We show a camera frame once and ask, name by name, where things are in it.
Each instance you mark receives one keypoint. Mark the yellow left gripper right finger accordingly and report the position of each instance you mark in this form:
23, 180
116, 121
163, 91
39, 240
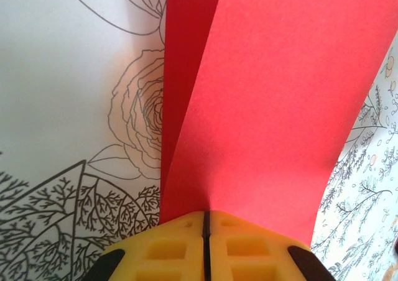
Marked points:
248, 250

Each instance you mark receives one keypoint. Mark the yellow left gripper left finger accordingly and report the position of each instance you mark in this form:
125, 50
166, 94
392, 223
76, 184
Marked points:
168, 250

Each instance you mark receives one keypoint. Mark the red square paper sheet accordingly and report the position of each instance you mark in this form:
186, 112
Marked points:
264, 107

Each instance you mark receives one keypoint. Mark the floral printed table mat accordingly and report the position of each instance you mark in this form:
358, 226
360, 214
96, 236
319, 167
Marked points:
62, 76

